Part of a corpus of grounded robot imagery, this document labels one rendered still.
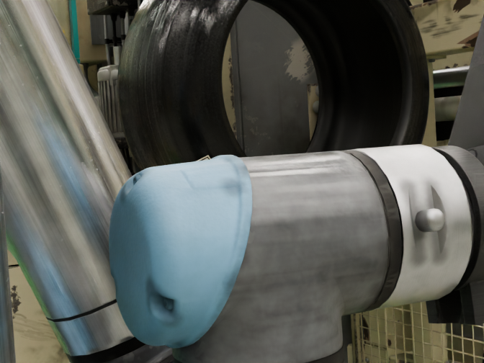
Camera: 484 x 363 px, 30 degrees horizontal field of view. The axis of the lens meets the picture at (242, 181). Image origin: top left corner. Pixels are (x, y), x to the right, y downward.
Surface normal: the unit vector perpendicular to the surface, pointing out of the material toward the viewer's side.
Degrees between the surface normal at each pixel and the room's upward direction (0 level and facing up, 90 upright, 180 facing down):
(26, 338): 90
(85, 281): 99
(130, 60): 77
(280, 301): 90
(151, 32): 70
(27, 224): 106
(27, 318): 90
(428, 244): 82
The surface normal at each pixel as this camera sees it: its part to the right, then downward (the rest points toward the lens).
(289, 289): 0.36, 0.03
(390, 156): 0.11, -0.90
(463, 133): -0.83, -0.42
